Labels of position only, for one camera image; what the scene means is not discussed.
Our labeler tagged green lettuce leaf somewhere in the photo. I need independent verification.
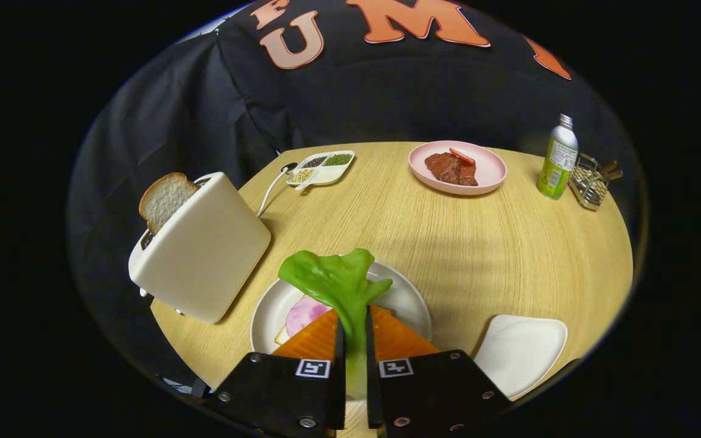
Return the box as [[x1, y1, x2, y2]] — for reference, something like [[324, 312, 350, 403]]
[[277, 248, 394, 401]]

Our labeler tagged black backdrop cloth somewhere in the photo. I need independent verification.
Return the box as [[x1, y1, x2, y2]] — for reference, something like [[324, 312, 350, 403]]
[[66, 0, 640, 390]]

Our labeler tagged brown meat piece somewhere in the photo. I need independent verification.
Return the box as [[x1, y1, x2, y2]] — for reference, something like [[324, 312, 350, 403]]
[[425, 151, 479, 187]]

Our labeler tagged round white plate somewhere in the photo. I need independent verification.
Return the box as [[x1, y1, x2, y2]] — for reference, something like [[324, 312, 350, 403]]
[[250, 260, 433, 356]]

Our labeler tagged metal wire holder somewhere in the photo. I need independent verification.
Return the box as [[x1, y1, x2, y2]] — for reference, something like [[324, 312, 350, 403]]
[[570, 153, 610, 212]]

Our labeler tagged white sectioned dish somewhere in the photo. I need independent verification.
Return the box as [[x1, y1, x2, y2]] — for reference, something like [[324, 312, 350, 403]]
[[285, 150, 356, 193]]

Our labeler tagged white toaster cable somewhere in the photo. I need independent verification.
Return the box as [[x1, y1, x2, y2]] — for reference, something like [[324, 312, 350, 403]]
[[257, 164, 293, 218]]

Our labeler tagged square white plate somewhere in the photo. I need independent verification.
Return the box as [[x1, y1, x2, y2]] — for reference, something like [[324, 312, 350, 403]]
[[474, 315, 568, 400]]

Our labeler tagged pink plate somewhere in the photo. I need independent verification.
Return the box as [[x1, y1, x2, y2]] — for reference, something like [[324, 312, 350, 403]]
[[409, 141, 507, 196]]

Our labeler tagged toasted bread slice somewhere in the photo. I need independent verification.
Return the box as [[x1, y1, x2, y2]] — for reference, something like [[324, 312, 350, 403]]
[[139, 172, 200, 235]]

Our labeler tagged green label metal bottle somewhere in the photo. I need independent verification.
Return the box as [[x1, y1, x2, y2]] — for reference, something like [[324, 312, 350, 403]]
[[537, 114, 579, 201]]

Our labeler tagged pink ham slice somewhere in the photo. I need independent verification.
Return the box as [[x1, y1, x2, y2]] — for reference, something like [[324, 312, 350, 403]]
[[285, 296, 333, 338]]

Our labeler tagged white toaster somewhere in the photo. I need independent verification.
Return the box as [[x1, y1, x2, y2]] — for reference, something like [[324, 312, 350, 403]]
[[128, 172, 272, 324]]

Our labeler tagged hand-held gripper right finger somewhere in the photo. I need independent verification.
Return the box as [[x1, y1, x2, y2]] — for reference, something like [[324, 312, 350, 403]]
[[365, 305, 514, 436]]

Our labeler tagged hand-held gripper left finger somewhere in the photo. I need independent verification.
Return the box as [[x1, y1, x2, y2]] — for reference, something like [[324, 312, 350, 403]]
[[206, 308, 347, 436]]

